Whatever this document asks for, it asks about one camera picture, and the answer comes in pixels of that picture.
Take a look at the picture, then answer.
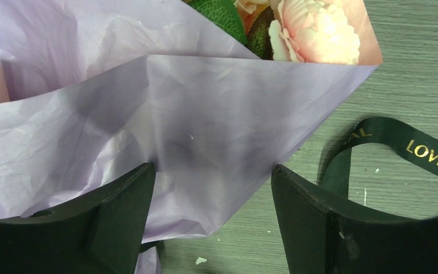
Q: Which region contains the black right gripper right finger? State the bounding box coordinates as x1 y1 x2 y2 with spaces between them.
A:
271 164 438 273

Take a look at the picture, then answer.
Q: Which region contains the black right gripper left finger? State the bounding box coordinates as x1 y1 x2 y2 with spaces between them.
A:
0 163 156 273

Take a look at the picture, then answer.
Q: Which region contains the black ribbon gold lettering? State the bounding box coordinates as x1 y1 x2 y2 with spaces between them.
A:
319 116 438 198

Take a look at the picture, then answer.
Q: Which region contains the purple paper flower bouquet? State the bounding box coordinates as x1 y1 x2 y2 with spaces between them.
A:
0 0 383 274

